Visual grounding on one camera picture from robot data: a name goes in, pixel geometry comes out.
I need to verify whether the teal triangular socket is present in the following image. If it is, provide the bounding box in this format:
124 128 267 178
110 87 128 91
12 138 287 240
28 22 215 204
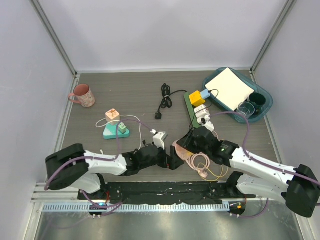
102 123 130 140

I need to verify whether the white paper pad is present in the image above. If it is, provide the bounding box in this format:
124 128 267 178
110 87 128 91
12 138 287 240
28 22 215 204
205 67 255 111

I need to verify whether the peach cube socket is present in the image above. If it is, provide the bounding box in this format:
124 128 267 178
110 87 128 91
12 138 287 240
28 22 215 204
105 108 121 125

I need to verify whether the dark green cup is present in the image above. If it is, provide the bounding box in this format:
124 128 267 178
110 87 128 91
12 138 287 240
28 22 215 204
247 92 267 112

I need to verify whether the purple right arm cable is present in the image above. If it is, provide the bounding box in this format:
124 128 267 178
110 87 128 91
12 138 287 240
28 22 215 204
208 111 320 187

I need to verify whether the green power strip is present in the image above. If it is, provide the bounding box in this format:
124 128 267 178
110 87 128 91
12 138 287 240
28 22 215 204
183 92 201 130

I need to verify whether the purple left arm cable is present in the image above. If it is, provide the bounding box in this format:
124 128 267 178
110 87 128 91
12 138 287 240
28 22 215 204
44 118 157 192

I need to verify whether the yellow cube socket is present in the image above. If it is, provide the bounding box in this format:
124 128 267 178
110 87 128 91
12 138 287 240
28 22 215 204
189 90 206 107

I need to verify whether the black power cord with plug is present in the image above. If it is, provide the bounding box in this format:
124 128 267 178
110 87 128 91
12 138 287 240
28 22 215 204
154 83 188 121

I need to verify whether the teal plastic tray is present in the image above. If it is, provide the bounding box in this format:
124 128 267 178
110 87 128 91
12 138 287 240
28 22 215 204
202 67 273 123

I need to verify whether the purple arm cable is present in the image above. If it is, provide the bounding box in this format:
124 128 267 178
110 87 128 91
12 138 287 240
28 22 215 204
208 111 320 187
44 118 157 192

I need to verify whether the clear glass cup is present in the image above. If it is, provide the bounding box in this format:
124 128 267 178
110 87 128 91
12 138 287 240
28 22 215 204
237 101 256 119

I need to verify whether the white usb cable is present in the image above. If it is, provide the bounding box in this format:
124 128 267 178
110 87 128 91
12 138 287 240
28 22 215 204
95 115 143 156

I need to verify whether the white cube adapter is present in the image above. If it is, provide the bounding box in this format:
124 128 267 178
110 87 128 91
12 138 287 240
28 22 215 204
194 104 215 132

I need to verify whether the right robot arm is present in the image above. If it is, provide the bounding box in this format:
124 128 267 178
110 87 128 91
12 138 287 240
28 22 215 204
177 126 320 218

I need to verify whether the light blue charger plug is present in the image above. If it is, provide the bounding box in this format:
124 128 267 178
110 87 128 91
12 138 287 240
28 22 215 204
200 89 211 100

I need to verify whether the pink cable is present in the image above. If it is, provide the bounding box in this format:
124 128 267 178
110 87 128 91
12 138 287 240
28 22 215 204
186 153 213 179

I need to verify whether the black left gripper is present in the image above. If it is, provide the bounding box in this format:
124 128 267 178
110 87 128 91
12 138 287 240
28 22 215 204
139 141 184 170

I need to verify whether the black usb cable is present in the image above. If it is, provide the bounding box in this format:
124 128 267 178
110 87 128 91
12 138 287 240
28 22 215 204
142 89 220 148

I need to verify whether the pink floral mug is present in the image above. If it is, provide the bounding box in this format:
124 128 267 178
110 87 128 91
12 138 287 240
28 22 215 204
68 83 96 108

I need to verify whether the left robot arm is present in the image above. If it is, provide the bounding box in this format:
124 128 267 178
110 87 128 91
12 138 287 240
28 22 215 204
44 143 184 200

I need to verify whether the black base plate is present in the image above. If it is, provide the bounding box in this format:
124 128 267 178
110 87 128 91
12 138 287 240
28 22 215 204
88 181 256 205

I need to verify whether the white cable duct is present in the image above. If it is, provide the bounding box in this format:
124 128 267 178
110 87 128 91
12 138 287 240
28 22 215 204
42 201 230 213

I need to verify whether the pink round socket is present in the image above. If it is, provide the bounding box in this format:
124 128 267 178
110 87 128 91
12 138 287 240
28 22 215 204
172 140 194 161

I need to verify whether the yellow cable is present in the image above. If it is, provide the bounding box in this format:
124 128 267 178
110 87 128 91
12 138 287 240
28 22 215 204
197 162 226 182

